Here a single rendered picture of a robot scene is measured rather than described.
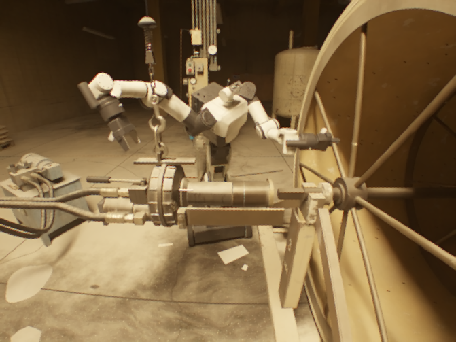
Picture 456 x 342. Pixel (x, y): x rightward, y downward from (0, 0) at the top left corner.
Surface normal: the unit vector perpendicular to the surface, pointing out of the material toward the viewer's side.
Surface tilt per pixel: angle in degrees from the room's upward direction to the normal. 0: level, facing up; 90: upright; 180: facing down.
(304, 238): 90
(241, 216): 90
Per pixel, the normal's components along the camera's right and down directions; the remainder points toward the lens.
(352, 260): 0.00, -0.72
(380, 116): -0.02, 0.66
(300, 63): -0.32, 0.37
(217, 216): -0.02, 0.39
